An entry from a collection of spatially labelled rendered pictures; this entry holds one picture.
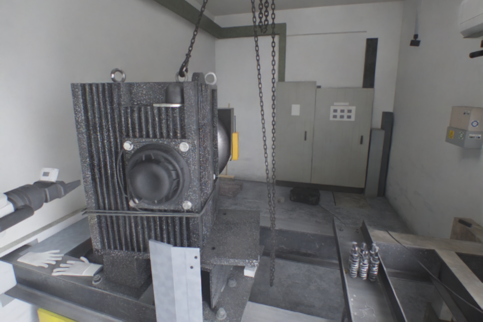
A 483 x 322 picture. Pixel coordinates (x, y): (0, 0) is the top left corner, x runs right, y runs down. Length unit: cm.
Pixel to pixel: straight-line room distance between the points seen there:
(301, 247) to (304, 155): 227
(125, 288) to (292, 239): 109
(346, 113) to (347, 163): 78
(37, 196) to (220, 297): 83
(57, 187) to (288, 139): 337
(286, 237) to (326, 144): 232
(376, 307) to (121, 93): 138
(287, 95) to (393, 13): 188
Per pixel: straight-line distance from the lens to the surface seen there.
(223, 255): 111
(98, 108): 108
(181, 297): 102
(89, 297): 170
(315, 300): 227
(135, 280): 137
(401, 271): 204
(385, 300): 141
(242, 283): 133
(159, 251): 95
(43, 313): 190
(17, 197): 93
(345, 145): 396
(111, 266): 141
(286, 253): 194
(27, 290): 208
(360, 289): 141
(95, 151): 111
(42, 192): 98
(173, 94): 92
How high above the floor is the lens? 156
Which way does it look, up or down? 11 degrees down
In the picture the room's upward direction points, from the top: straight up
